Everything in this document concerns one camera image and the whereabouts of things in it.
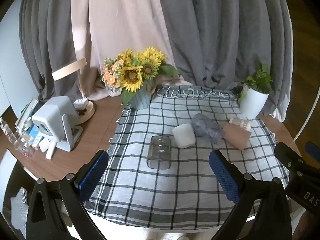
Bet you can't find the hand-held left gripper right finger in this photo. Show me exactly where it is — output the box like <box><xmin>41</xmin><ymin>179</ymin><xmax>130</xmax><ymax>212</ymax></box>
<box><xmin>209</xmin><ymin>149</ymin><xmax>293</xmax><ymax>240</ymax></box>

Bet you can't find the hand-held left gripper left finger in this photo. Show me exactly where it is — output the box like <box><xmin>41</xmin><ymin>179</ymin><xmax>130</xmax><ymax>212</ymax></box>
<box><xmin>26</xmin><ymin>149</ymin><xmax>109</xmax><ymax>240</ymax></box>

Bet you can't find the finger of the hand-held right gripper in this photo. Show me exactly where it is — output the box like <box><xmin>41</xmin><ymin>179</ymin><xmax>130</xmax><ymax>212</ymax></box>
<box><xmin>305</xmin><ymin>141</ymin><xmax>320</xmax><ymax>156</ymax></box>
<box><xmin>274</xmin><ymin>142</ymin><xmax>305</xmax><ymax>174</ymax></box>

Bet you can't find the clear plastic cup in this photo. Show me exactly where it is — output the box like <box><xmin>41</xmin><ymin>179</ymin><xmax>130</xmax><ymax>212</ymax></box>
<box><xmin>147</xmin><ymin>135</ymin><xmax>172</xmax><ymax>170</ymax></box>

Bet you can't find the white patterned paper cup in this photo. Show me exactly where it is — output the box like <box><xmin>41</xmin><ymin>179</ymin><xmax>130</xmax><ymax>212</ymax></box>
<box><xmin>229</xmin><ymin>117</ymin><xmax>253</xmax><ymax>132</ymax></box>

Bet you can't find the white remote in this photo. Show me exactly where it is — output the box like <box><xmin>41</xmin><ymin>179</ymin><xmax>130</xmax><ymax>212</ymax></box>
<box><xmin>45</xmin><ymin>141</ymin><xmax>57</xmax><ymax>161</ymax></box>

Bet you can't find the white plant pot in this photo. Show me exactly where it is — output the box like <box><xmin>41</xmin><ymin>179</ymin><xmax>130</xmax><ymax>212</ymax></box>
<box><xmin>239</xmin><ymin>85</ymin><xmax>270</xmax><ymax>120</ymax></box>

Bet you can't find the checked tablecloth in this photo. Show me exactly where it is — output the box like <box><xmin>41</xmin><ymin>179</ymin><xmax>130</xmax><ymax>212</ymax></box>
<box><xmin>84</xmin><ymin>86</ymin><xmax>292</xmax><ymax>228</ymax></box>

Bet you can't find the white device on stand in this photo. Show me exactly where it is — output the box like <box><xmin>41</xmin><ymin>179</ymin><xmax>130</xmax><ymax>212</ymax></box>
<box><xmin>32</xmin><ymin>96</ymin><xmax>83</xmax><ymax>152</ymax></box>

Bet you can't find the white charger plug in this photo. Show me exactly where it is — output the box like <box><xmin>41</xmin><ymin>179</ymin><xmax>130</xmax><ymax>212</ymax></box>
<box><xmin>73</xmin><ymin>98</ymin><xmax>89</xmax><ymax>110</ymax></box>

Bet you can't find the grey cloth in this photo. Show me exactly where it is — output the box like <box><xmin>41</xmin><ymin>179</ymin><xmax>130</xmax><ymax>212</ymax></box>
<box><xmin>9</xmin><ymin>187</ymin><xmax>28</xmax><ymax>228</ymax></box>

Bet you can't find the green potted plant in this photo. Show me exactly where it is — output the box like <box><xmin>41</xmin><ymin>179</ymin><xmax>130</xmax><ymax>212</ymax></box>
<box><xmin>237</xmin><ymin>63</ymin><xmax>274</xmax><ymax>103</ymax></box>

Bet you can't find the stack of books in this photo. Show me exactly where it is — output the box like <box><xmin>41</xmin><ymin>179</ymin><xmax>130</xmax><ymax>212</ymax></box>
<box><xmin>14</xmin><ymin>98</ymin><xmax>42</xmax><ymax>147</ymax></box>

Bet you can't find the clear plastic organizer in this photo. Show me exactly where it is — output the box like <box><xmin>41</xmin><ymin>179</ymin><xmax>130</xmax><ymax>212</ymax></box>
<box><xmin>0</xmin><ymin>119</ymin><xmax>34</xmax><ymax>158</ymax></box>

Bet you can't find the blue ribbed vase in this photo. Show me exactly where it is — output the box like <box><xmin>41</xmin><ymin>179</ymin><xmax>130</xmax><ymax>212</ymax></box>
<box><xmin>129</xmin><ymin>79</ymin><xmax>156</xmax><ymax>110</ymax></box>

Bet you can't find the white desk lamp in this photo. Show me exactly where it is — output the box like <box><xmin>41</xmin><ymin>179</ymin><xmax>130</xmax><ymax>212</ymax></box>
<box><xmin>52</xmin><ymin>58</ymin><xmax>96</xmax><ymax>125</ymax></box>

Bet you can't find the sunflower bouquet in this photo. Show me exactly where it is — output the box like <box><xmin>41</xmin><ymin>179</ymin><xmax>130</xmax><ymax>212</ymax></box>
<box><xmin>101</xmin><ymin>47</ymin><xmax>180</xmax><ymax>107</ymax></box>

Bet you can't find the grey curtain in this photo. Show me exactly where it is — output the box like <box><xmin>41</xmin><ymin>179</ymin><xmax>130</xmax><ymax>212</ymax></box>
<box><xmin>19</xmin><ymin>0</ymin><xmax>293</xmax><ymax>123</ymax></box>

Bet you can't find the pink curtain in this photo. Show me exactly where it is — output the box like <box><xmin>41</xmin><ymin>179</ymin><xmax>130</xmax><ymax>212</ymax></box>
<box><xmin>71</xmin><ymin>0</ymin><xmax>193</xmax><ymax>103</ymax></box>

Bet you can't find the white ring tube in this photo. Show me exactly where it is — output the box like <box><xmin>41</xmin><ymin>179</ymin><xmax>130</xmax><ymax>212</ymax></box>
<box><xmin>292</xmin><ymin>100</ymin><xmax>320</xmax><ymax>144</ymax></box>

